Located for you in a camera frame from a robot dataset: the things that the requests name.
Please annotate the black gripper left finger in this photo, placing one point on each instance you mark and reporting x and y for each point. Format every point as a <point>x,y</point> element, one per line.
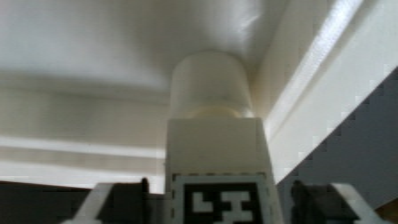
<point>113,204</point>

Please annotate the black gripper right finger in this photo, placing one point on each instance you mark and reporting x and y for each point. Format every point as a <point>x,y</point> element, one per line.
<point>328,204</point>

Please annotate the white table leg with tag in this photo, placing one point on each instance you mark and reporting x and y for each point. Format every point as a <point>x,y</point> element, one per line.
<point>218,180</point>

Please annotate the white square tabletop part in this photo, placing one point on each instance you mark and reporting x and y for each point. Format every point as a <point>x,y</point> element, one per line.
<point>89,51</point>

